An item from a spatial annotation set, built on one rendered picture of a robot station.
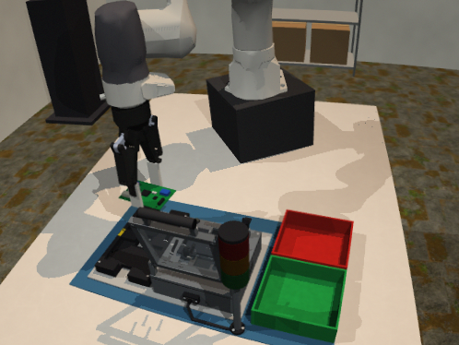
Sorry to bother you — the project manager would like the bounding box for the green bin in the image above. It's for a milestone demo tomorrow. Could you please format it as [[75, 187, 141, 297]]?
[[251, 255, 347, 343]]

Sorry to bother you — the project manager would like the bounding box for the red open-top bin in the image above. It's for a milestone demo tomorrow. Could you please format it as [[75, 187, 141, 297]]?
[[272, 209, 354, 269]]

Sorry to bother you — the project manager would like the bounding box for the green circuit board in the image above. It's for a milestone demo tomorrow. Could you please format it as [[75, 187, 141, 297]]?
[[118, 180, 176, 210]]

